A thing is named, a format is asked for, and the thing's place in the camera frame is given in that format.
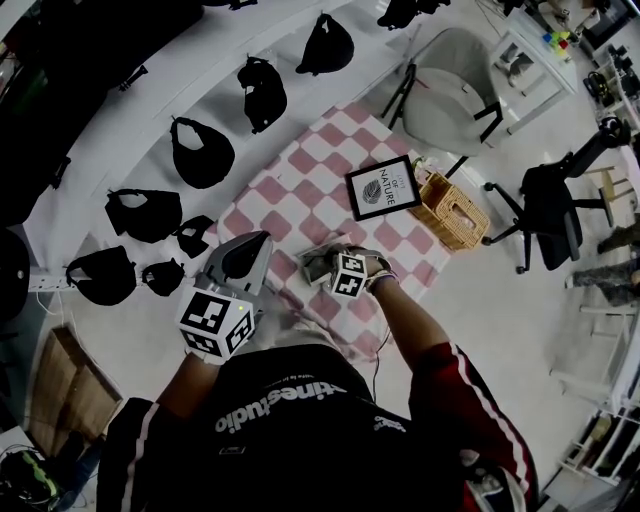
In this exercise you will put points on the person's black red jersey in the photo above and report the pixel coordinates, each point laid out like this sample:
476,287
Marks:
310,450

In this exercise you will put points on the white power strip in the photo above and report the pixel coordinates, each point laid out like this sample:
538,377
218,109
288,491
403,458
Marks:
47,282

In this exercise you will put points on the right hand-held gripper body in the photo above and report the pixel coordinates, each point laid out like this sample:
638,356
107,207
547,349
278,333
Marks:
350,275

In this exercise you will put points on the person's right hand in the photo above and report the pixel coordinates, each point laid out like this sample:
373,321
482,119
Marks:
379,267

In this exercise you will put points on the wooden chair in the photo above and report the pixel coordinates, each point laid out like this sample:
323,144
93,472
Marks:
607,190

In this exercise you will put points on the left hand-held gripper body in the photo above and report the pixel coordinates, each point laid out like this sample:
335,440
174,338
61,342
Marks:
215,320

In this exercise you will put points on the grey armchair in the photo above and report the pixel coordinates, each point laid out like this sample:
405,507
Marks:
450,90

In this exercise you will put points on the brown cardboard box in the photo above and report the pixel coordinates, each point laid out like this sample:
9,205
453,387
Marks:
75,385

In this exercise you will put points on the black office chair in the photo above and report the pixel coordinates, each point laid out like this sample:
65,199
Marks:
550,210

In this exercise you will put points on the small pale flower bunch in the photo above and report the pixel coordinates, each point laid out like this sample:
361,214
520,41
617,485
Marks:
424,165

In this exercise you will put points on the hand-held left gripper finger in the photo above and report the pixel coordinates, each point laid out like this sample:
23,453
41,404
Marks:
260,270
227,260

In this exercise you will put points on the white metal shelf rack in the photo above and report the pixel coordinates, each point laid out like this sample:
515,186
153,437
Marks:
140,150

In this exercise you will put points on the wicker tissue box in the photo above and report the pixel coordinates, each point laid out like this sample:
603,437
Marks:
450,215

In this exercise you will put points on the person's right forearm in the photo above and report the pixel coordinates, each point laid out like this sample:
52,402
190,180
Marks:
405,320

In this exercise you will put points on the white square table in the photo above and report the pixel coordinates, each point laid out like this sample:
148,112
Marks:
550,65

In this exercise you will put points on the person's left forearm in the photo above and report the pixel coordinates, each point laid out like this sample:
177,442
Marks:
192,385

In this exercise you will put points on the pink checkered tablecloth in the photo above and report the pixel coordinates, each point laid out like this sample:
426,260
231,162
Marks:
300,200

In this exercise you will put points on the colourful toy blocks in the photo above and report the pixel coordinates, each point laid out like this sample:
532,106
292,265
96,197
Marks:
560,37

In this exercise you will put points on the white wristband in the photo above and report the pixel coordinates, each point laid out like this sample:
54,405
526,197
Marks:
202,356

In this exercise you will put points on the black picture frame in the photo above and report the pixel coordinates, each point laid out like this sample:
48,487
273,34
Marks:
385,187

